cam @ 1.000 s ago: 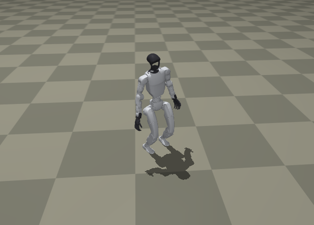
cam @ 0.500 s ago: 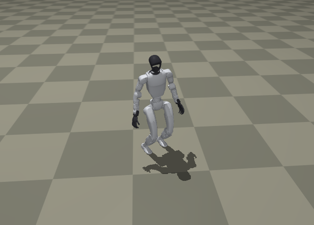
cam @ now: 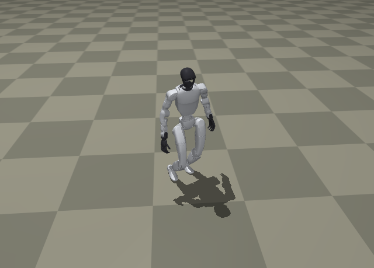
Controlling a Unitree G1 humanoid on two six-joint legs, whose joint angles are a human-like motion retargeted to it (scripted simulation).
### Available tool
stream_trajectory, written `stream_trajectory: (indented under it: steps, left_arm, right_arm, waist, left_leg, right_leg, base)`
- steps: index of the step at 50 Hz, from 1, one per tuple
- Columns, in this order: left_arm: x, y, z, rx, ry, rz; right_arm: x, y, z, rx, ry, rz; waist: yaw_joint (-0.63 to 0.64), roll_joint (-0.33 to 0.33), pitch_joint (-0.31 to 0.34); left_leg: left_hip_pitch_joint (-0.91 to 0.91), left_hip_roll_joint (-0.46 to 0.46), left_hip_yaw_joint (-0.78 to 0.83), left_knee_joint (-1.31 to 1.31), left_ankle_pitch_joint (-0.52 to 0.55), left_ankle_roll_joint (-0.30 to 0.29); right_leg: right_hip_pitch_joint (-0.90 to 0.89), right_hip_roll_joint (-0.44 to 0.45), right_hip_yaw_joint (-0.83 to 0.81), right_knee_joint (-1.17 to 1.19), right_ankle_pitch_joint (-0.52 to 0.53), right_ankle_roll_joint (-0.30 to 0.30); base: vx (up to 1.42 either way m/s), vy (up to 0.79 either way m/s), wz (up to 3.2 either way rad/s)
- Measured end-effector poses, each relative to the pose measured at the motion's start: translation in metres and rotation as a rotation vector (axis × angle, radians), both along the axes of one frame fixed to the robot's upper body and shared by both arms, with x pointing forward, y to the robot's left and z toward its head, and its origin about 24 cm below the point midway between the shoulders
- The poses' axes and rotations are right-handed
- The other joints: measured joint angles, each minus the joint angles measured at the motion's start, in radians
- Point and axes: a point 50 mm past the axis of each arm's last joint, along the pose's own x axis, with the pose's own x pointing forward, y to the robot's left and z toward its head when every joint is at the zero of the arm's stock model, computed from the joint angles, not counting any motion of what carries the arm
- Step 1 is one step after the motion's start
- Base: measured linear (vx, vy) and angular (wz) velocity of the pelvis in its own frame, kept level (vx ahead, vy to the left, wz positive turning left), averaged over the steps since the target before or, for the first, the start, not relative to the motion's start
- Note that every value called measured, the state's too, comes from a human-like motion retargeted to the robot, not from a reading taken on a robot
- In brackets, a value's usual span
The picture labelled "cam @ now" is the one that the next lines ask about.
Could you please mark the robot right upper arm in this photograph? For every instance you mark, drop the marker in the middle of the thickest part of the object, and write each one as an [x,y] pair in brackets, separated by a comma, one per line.
[169,97]

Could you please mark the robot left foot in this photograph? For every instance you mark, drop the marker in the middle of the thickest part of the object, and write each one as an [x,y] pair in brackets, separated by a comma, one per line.
[188,169]

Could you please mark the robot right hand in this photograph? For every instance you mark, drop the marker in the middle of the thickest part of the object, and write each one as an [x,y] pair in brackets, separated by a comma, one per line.
[164,144]

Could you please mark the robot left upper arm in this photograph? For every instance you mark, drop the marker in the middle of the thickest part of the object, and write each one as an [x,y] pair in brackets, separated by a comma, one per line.
[203,93]

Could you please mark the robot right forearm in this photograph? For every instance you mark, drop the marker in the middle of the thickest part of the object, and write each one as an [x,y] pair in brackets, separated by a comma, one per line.
[163,123]

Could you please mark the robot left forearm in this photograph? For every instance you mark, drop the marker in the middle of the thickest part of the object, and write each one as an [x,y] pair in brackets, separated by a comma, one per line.
[207,109]

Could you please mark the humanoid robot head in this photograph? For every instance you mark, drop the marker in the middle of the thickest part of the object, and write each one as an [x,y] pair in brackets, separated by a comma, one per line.
[186,75]

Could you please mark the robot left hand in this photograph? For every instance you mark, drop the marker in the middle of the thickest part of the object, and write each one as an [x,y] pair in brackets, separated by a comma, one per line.
[211,123]

